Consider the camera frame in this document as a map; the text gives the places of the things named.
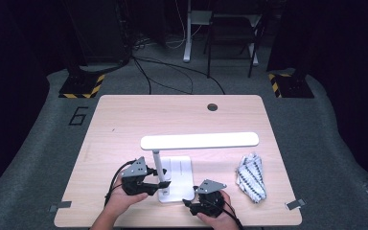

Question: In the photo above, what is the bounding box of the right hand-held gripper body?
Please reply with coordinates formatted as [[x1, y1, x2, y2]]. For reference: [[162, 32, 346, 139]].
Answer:
[[190, 178, 228, 219]]

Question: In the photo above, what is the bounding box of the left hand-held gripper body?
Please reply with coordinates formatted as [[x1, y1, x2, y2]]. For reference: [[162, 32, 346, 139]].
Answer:
[[120, 156, 159, 197]]

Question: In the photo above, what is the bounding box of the black white patterned cloth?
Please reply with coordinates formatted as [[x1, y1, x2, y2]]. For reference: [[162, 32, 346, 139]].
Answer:
[[235, 152, 267, 204]]

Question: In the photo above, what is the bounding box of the white desk lamp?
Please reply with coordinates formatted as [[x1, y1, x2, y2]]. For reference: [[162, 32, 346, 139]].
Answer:
[[140, 131, 260, 204]]

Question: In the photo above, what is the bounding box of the person's right hand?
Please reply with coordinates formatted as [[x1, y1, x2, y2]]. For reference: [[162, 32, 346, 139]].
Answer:
[[196, 191, 239, 230]]

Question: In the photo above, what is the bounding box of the person's left hand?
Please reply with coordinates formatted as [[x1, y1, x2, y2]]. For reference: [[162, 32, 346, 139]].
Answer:
[[108, 178, 150, 215]]

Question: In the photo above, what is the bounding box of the grey tape strip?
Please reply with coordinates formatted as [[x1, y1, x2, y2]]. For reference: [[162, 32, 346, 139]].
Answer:
[[49, 200, 73, 213], [285, 197, 307, 211]]

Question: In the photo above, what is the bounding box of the black yellow striped stand base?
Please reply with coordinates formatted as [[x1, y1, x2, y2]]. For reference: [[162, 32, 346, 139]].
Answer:
[[267, 72, 315, 99], [57, 71, 106, 100]]

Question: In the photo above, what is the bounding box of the dark cabinet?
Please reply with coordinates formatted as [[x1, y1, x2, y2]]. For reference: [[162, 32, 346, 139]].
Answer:
[[60, 0, 132, 66]]

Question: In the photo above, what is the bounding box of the black chair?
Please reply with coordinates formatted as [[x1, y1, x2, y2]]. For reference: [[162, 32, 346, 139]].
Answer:
[[203, 0, 271, 79]]

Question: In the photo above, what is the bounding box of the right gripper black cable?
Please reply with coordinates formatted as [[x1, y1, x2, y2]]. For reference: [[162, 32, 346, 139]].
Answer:
[[217, 191, 245, 230]]

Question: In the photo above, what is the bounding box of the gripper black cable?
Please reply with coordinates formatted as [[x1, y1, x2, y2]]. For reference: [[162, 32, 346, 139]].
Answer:
[[217, 191, 245, 230], [103, 159, 133, 207]]

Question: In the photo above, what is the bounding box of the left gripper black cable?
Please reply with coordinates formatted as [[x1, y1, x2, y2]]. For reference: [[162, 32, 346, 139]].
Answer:
[[103, 159, 133, 207]]

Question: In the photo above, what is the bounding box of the black floor cable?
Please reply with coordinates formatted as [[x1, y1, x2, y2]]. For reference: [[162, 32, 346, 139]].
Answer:
[[132, 57, 226, 96], [131, 57, 152, 96]]

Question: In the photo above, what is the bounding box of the white cable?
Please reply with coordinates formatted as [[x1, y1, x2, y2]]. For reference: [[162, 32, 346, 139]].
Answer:
[[165, 0, 203, 50]]

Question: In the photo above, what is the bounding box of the white desk frame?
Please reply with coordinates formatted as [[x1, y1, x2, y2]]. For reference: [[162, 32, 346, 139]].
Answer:
[[182, 0, 260, 66]]

